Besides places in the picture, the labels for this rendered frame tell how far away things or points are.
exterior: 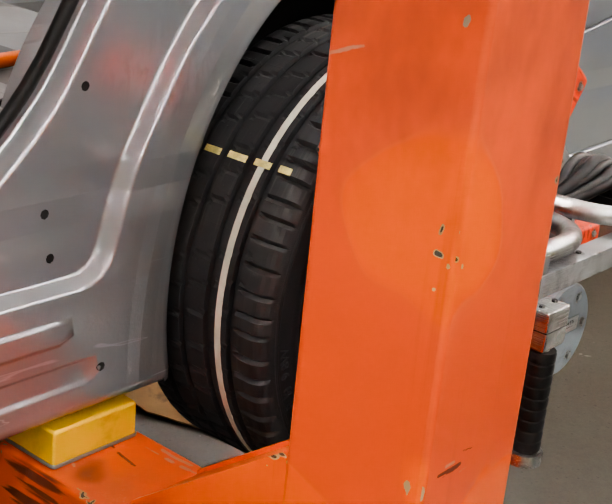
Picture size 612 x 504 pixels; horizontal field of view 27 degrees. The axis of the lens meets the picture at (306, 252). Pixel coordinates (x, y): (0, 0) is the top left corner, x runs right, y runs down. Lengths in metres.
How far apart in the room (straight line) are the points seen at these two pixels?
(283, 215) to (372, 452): 0.43
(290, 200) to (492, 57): 0.55
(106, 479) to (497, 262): 0.63
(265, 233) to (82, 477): 0.36
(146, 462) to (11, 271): 0.31
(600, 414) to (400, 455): 2.33
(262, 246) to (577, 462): 1.79
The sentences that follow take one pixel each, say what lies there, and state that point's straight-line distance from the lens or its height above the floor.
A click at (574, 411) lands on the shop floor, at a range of 3.43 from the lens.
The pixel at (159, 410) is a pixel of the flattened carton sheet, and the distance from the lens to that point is 3.13.
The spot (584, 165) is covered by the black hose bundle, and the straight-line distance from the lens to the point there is 1.73.
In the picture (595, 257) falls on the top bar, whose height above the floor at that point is 0.98.
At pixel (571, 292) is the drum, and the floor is 0.90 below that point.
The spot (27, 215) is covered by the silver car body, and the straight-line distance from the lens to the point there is 1.42.
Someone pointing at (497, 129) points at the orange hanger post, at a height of 1.23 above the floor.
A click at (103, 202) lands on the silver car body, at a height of 1.00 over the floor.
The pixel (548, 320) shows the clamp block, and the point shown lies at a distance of 1.44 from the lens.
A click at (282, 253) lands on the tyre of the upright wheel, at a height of 0.95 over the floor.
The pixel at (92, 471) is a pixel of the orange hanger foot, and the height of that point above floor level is 0.68.
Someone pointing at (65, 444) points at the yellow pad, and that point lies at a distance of 1.55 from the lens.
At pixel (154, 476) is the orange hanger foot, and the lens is 1.55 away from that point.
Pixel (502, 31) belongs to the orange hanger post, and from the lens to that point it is 1.01.
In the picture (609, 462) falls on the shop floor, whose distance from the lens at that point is 3.21.
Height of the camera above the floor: 1.47
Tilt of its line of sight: 20 degrees down
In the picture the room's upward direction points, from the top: 6 degrees clockwise
